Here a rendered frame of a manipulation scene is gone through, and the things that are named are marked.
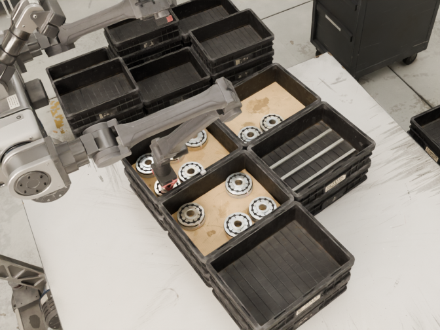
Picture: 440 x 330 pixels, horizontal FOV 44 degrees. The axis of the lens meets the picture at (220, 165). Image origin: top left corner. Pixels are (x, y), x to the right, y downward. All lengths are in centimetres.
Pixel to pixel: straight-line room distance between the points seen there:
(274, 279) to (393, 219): 58
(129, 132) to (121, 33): 197
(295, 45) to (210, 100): 248
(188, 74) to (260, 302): 169
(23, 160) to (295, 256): 98
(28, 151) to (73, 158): 11
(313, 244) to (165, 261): 56
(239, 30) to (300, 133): 119
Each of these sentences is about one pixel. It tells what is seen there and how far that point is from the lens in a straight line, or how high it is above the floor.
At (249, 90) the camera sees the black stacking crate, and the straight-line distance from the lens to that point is 236.
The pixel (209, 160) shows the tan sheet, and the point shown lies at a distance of 216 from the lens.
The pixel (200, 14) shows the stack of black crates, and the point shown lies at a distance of 360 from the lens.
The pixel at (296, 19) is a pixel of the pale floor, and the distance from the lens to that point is 414.
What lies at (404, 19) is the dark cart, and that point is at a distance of 345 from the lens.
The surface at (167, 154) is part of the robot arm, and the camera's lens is 180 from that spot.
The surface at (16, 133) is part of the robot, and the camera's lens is 147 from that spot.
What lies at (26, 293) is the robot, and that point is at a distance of 269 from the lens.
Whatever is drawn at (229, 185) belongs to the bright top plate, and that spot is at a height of 86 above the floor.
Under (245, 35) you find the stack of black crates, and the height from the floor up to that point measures 49.
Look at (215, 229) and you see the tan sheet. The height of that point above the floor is 83.
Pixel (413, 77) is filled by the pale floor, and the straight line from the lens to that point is 377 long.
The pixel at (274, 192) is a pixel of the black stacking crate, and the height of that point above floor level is 87.
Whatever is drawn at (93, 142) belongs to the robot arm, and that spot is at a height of 147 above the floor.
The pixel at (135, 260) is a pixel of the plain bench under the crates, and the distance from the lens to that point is 211.
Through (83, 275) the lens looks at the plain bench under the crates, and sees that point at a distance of 214.
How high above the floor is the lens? 252
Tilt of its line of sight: 52 degrees down
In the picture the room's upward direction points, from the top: 7 degrees counter-clockwise
